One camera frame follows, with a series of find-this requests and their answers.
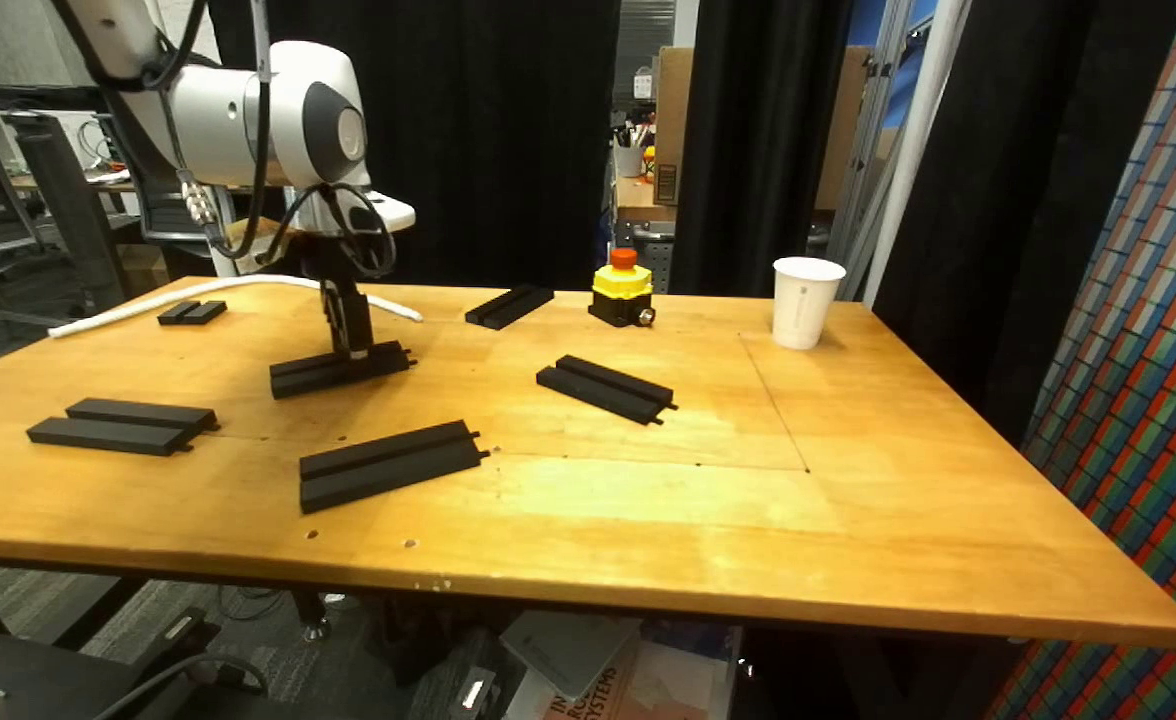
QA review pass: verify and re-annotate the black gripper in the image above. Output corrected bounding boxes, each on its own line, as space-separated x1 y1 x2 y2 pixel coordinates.
321 266 372 350

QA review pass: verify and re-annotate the black track piece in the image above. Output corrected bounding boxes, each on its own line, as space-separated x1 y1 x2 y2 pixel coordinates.
466 284 554 329
270 341 412 400
299 418 483 511
537 355 678 422

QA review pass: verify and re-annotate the black track piece table edge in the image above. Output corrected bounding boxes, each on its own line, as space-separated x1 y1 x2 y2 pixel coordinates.
27 397 219 457

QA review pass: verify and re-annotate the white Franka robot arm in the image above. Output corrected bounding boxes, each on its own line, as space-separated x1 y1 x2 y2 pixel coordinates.
51 0 395 359

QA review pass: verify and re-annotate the small black connector block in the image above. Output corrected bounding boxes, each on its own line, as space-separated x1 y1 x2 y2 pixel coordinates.
157 299 228 329

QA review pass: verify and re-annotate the black curtain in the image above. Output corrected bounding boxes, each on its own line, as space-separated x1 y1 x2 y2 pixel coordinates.
203 0 623 293

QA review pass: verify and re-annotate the white paper cup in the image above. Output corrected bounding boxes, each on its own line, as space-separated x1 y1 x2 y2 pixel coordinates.
773 257 845 348

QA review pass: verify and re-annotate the colourful woven backdrop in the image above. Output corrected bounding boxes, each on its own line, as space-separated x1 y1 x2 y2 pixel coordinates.
990 36 1176 720

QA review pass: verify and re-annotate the white cable conduit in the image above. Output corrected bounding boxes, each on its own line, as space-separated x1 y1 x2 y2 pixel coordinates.
43 272 428 342

